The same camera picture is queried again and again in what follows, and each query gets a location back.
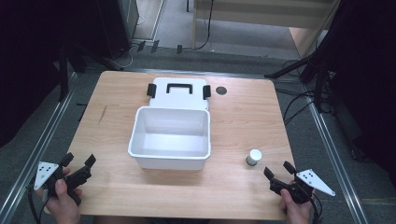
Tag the person's left hand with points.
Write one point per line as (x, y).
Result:
(63, 205)

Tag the dark curtain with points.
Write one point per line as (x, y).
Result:
(367, 77)
(28, 62)

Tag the black cabinet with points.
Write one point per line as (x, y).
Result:
(115, 28)

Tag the black stand leg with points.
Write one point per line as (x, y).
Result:
(288, 68)

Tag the small white-capped bottle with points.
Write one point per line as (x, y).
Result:
(254, 156)

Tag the white plastic storage box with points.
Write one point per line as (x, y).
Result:
(169, 141)

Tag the metal floor rail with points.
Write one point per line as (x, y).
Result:
(37, 149)
(334, 155)

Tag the light wooden furniture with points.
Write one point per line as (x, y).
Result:
(258, 15)

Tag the person's right hand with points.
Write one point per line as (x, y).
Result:
(295, 211)

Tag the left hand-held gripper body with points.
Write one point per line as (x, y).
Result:
(46, 174)

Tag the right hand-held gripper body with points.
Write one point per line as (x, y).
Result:
(314, 182)

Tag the dark round table grommet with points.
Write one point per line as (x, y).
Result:
(221, 90)

